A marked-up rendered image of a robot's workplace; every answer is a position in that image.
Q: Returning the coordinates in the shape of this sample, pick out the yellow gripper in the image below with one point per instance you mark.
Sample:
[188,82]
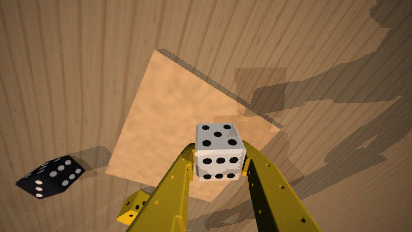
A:
[276,206]

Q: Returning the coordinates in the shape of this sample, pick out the white die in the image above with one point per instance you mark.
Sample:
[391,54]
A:
[219,152]

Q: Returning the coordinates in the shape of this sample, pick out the tan mat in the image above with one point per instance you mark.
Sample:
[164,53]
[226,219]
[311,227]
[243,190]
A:
[162,121]

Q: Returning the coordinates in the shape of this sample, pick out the black die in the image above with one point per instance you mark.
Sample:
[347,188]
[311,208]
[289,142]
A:
[51,178]

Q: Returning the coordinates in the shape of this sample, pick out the yellow die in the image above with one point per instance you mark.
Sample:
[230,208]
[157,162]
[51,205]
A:
[132,206]

